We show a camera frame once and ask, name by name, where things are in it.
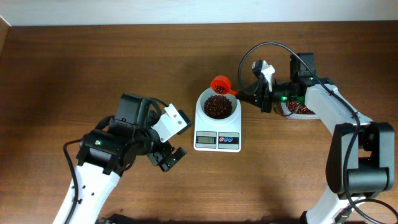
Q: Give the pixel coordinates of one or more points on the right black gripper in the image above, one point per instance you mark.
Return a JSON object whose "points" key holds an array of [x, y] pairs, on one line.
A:
{"points": [[261, 98]]}

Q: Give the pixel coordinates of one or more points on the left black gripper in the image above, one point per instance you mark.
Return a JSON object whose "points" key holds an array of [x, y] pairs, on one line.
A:
{"points": [[158, 158]]}

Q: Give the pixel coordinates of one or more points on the orange measuring scoop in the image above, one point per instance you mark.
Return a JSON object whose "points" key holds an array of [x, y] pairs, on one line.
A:
{"points": [[222, 85]]}

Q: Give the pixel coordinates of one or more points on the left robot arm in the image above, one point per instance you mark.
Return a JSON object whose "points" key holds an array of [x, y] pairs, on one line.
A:
{"points": [[94, 176]]}

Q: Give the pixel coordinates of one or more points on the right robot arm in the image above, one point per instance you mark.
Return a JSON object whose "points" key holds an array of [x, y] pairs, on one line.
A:
{"points": [[360, 162]]}

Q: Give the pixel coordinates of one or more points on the white digital kitchen scale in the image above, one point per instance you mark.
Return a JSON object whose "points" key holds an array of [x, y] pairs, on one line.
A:
{"points": [[218, 135]]}

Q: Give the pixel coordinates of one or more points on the red beans in bowl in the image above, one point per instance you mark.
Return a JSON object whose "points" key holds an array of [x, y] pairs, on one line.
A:
{"points": [[218, 107]]}

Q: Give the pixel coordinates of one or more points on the clear plastic container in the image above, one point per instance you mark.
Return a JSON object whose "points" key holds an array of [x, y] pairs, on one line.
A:
{"points": [[286, 113]]}

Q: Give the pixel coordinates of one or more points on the white round bowl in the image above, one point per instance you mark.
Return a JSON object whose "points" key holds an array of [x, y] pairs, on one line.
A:
{"points": [[208, 93]]}

